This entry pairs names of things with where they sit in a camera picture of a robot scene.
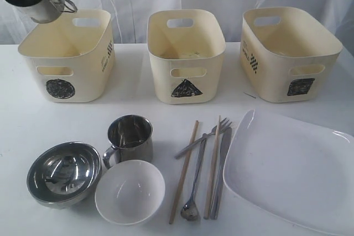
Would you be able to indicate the white rectangular plate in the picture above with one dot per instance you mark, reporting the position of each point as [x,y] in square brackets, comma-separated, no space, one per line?
[299,172]

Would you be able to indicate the wooden chopstick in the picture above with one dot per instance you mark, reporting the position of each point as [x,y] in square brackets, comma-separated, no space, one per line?
[179,187]
[210,187]

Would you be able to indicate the cream bin with circle mark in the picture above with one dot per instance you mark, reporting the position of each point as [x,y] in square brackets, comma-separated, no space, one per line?
[71,58]

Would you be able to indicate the cream bin with square mark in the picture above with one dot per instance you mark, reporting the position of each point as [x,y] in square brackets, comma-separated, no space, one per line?
[286,53]

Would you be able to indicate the right wooden chopstick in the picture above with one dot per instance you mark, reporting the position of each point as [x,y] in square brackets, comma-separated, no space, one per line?
[210,187]

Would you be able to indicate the steel fork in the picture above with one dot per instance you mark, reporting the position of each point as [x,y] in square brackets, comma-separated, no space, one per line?
[224,124]

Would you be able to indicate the left wooden chopstick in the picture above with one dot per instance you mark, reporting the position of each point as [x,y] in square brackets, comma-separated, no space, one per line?
[179,187]

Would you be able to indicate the steel table knife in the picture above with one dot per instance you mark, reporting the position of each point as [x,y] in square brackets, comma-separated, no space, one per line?
[225,144]

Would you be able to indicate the stainless steel bowl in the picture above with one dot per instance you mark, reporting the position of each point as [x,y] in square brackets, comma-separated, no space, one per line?
[64,175]

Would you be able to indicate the cream bin with triangle mark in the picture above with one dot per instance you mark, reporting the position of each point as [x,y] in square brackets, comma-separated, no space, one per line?
[186,50]

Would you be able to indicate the white ceramic bowl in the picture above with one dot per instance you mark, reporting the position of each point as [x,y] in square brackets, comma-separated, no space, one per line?
[130,193]

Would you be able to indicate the long steel spoon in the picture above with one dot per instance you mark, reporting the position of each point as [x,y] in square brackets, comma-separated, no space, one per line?
[189,210]

